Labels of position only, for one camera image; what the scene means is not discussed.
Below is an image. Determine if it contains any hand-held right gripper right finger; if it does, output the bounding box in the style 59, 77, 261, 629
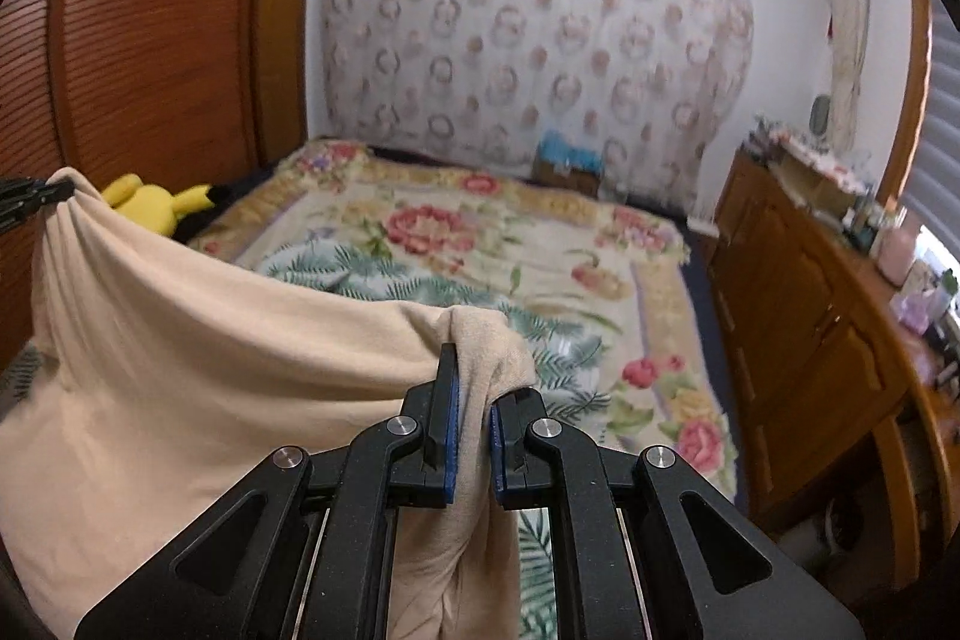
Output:
489, 387, 863, 640

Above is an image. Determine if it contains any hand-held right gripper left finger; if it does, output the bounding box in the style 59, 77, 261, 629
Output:
75, 342, 460, 640

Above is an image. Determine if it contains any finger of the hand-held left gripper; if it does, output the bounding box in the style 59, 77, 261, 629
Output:
0, 175, 74, 200
0, 196, 50, 238

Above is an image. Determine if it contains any pink printed t-shirt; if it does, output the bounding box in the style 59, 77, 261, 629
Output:
0, 166, 537, 640

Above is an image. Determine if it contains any yellow plush toy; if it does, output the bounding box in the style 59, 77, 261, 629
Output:
101, 173, 215, 236

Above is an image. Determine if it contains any green leaf print sheet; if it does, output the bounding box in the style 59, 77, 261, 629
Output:
0, 241, 627, 640

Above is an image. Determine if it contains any wooden slatted wardrobe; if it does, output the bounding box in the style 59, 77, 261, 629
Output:
0, 0, 320, 371

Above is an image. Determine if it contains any brown box with blue contents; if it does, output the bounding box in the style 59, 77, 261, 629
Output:
532, 130, 605, 199

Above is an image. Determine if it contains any wooden cabinet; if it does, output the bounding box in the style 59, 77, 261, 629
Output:
709, 149, 960, 611

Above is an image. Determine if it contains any cardboard box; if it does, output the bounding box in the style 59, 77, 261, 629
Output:
780, 152, 863, 221

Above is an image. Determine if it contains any floral cloth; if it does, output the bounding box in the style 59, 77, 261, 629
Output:
750, 119, 871, 191

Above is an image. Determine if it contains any purple tissue pack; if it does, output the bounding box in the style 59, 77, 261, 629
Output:
892, 280, 938, 330

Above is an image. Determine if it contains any pink jug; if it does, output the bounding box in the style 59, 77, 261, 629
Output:
879, 212, 920, 285

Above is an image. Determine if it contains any grey window blind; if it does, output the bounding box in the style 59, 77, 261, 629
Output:
896, 21, 960, 251

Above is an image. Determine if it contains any cream tied window curtain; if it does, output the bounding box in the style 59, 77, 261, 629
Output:
814, 0, 875, 154

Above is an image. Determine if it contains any ring patterned wall curtain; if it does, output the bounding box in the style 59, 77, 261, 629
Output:
319, 0, 755, 202

